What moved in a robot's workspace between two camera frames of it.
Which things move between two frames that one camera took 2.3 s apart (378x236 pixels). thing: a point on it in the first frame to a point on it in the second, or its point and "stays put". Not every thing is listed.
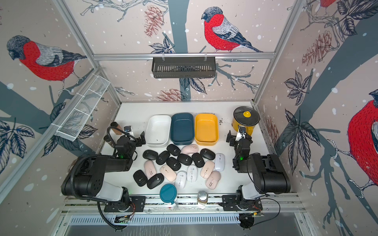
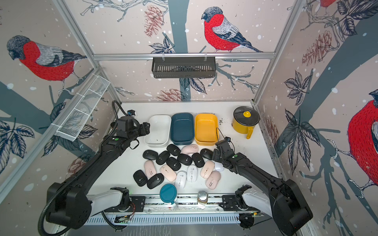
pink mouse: (212, 181) stays put
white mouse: (219, 162) stays put
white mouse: (192, 173) stays put
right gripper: (235, 139) to (216, 154)
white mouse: (180, 179) stays put
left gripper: (139, 143) to (144, 129)
